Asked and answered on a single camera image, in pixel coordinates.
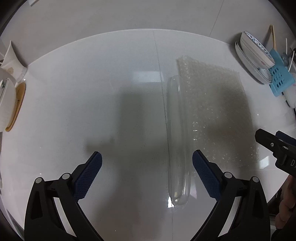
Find bubble wrap sheet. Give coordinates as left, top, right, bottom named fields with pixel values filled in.
left=177, top=56, right=257, bottom=170

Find person right hand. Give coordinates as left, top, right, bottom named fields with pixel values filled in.
left=275, top=175, right=295, bottom=229

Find white rice cooker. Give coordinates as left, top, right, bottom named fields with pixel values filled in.
left=282, top=83, right=296, bottom=108

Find blue utensil holder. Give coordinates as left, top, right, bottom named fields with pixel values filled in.
left=269, top=48, right=295, bottom=97

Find blue striped plate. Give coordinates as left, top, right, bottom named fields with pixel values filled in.
left=234, top=41, right=270, bottom=84

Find blue patterned bowl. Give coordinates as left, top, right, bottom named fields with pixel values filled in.
left=240, top=31, right=275, bottom=69

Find wooden chopsticks in holder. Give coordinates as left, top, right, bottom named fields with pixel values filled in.
left=270, top=25, right=277, bottom=50

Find stacked white bowls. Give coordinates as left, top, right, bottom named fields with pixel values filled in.
left=0, top=68, right=16, bottom=132

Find round wooden trivet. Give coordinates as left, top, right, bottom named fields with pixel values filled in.
left=5, top=82, right=26, bottom=132

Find white utensil cup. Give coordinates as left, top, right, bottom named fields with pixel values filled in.
left=1, top=41, right=28, bottom=82

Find left wall socket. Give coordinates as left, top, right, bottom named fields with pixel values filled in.
left=28, top=0, right=39, bottom=6

